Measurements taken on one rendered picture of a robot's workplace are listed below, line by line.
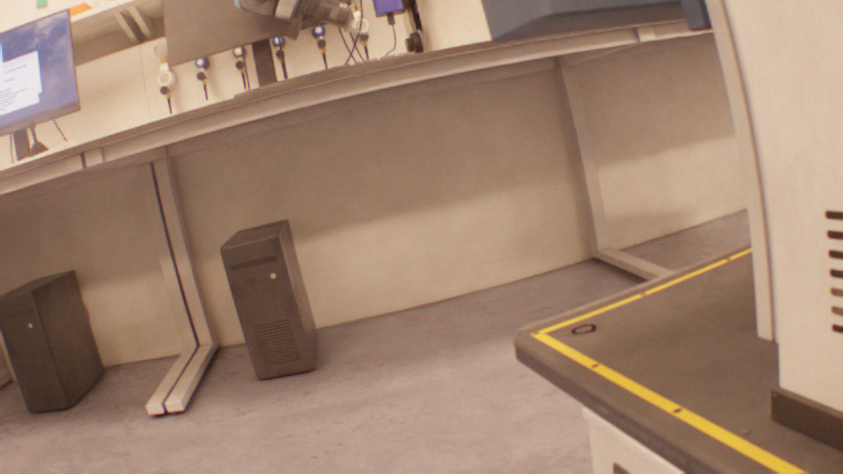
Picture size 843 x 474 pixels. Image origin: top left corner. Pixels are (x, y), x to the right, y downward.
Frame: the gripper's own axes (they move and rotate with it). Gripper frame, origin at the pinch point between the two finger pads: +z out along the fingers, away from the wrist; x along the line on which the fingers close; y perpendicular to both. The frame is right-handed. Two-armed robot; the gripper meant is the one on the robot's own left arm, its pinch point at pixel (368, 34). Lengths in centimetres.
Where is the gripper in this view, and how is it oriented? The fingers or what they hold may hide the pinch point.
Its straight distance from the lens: 187.2
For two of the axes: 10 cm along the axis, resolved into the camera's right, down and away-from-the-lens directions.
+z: 9.5, 2.9, 1.1
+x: -1.0, -0.7, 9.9
